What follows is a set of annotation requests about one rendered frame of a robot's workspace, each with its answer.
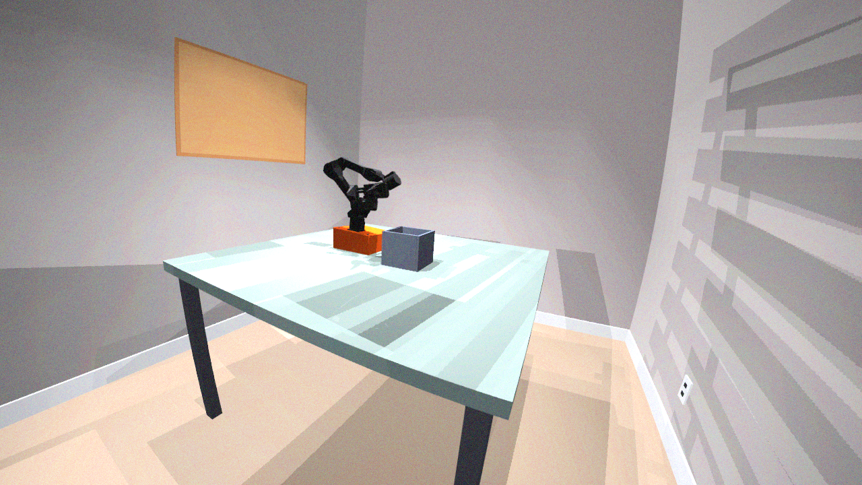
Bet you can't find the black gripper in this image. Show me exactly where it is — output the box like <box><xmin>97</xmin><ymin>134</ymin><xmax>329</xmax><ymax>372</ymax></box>
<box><xmin>347</xmin><ymin>183</ymin><xmax>389</xmax><ymax>200</ymax></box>

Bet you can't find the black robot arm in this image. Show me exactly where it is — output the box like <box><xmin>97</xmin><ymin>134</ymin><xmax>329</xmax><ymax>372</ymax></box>
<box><xmin>323</xmin><ymin>157</ymin><xmax>401</xmax><ymax>232</ymax></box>

